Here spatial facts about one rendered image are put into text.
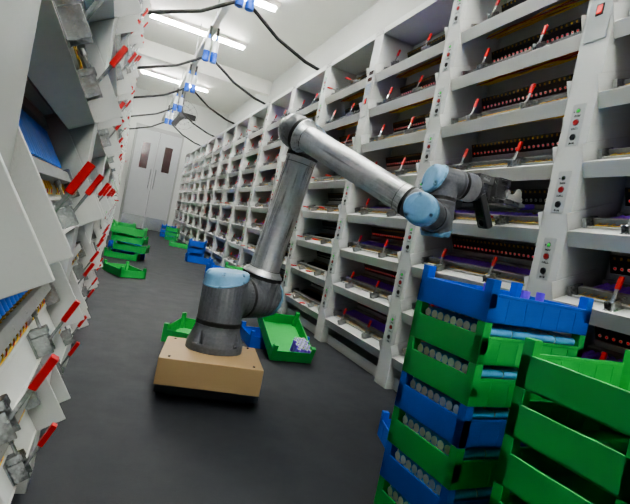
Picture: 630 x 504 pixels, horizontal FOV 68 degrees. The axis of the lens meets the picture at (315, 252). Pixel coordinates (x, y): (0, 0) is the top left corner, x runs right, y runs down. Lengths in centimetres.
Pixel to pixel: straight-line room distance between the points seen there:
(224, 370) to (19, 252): 124
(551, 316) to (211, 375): 93
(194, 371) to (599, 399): 106
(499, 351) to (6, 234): 85
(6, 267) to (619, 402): 70
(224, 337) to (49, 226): 126
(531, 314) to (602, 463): 33
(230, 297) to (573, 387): 107
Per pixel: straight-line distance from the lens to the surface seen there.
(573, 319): 111
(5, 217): 25
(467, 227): 179
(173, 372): 147
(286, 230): 169
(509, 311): 96
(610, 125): 162
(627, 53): 170
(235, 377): 147
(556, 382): 81
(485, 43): 230
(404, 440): 109
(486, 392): 97
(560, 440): 81
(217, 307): 156
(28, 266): 25
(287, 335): 232
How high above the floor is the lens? 57
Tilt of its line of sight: 2 degrees down
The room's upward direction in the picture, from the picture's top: 12 degrees clockwise
